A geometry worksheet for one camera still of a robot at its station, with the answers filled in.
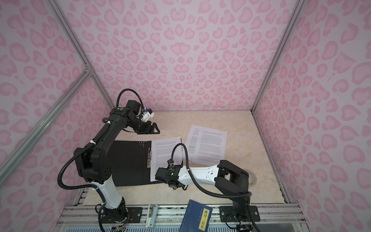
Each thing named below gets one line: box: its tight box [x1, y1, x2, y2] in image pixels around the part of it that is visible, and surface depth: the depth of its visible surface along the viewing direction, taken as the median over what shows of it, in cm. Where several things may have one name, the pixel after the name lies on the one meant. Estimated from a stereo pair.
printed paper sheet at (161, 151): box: [150, 136, 183, 182], surface depth 98 cm
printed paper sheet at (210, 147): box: [191, 129, 228, 167], surface depth 101 cm
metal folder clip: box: [146, 147, 152, 169], surface depth 95 cm
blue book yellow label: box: [178, 199, 214, 232], surface depth 73 cm
